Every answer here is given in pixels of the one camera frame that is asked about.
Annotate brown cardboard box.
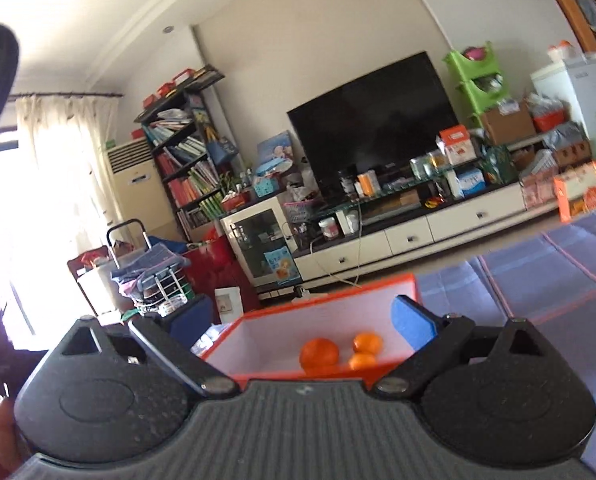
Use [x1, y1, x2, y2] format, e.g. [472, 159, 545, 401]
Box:
[480, 103, 536, 145]

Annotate green stacked storage bins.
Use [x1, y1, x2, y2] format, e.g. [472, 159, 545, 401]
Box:
[443, 41, 511, 127]

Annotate orange cardboard box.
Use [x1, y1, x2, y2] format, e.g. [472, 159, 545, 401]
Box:
[200, 274, 418, 386]

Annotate white floor air conditioner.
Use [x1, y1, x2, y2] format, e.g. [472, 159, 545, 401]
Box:
[106, 138, 184, 242]

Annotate small glass door cabinet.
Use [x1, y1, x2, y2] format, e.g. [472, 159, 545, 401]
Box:
[221, 193, 301, 288]

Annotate red gift bag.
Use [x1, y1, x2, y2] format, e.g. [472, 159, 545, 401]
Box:
[183, 235, 261, 313]

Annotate black flat television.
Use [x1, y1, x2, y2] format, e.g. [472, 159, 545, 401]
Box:
[287, 51, 458, 202]

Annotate black bookshelf with books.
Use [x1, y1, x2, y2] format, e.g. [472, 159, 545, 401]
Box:
[134, 64, 237, 238]

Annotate white tv stand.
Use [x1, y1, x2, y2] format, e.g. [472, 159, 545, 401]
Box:
[277, 144, 594, 286]

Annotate white chest freezer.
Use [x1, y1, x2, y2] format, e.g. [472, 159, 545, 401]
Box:
[531, 52, 596, 159]

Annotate person's left hand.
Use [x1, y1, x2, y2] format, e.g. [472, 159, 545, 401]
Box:
[0, 398, 24, 479]

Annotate tangerine front right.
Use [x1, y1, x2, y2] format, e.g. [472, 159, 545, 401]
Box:
[299, 338, 340, 370]

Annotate white wire cart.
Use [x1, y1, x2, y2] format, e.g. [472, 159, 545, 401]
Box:
[106, 219, 195, 323]

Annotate tangerine centre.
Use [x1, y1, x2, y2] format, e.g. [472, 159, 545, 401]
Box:
[353, 332, 383, 356]

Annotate tangerine middle row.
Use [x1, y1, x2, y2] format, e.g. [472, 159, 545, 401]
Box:
[348, 352, 377, 370]

